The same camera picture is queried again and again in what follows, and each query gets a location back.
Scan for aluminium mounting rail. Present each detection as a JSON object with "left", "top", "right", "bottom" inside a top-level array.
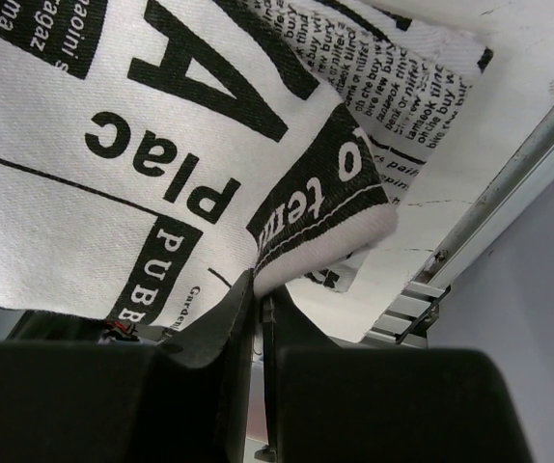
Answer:
[{"left": 361, "top": 106, "right": 554, "bottom": 348}]

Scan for newspaper print trousers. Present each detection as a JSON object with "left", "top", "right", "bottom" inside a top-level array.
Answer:
[{"left": 0, "top": 1, "right": 493, "bottom": 331}]

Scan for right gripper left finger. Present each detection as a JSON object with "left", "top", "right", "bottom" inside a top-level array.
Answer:
[{"left": 0, "top": 273, "right": 254, "bottom": 462}]

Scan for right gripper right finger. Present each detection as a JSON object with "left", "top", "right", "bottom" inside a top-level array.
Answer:
[{"left": 262, "top": 288, "right": 532, "bottom": 462}]

